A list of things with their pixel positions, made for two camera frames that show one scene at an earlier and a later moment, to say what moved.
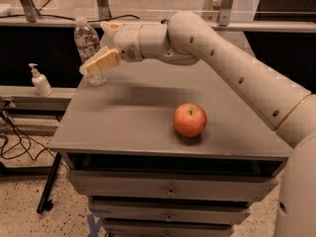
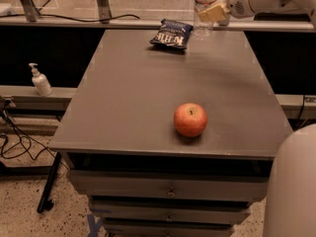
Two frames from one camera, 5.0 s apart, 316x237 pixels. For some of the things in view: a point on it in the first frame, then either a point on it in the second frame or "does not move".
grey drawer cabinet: (164, 149) does not move
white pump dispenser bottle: (40, 82) does not move
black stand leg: (49, 183) does not move
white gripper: (127, 41) → (237, 1)
